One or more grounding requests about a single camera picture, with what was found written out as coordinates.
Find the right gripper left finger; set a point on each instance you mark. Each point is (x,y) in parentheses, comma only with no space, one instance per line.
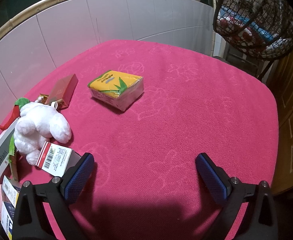
(31,220)

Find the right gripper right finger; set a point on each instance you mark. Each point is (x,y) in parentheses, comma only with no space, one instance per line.
(260,219)

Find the blue white medicine box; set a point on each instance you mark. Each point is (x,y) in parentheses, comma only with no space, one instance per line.
(7,217)

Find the white red barcode box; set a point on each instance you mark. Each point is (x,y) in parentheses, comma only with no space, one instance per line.
(56,159)

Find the white plush bunny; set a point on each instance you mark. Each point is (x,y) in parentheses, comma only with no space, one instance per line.
(38,123)

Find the red chili plush toy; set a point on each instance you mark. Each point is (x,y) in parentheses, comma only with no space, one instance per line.
(19,103)

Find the dark red box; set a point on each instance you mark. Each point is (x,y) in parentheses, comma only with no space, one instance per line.
(62,92)

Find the yellow tissue pack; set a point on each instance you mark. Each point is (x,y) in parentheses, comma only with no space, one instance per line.
(117,89)

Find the gold candy wrapper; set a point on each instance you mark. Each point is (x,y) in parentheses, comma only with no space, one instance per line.
(42,98)

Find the white panel board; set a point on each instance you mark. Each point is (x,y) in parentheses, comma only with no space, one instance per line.
(47,40)

